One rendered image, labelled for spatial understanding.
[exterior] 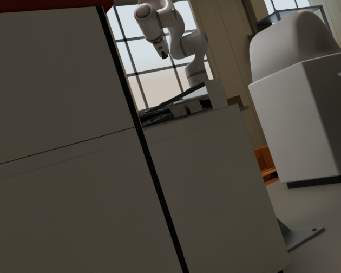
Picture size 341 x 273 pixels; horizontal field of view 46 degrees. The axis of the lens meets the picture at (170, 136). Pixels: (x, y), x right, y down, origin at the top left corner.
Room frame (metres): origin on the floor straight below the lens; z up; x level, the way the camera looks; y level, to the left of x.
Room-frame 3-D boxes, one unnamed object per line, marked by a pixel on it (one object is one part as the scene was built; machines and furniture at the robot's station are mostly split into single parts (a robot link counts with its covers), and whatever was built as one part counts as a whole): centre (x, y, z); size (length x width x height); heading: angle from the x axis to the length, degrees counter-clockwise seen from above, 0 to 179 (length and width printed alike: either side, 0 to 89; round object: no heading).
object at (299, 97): (3.90, -1.39, 0.78); 0.82 x 0.67 x 1.56; 124
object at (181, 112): (2.05, 0.02, 0.87); 0.36 x 0.08 x 0.03; 34
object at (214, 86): (2.04, -0.10, 0.89); 0.55 x 0.09 x 0.14; 34
